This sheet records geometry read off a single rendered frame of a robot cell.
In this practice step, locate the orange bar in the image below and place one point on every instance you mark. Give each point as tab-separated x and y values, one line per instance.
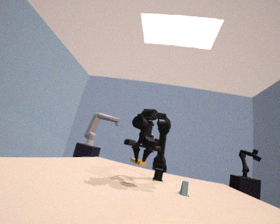
139	162

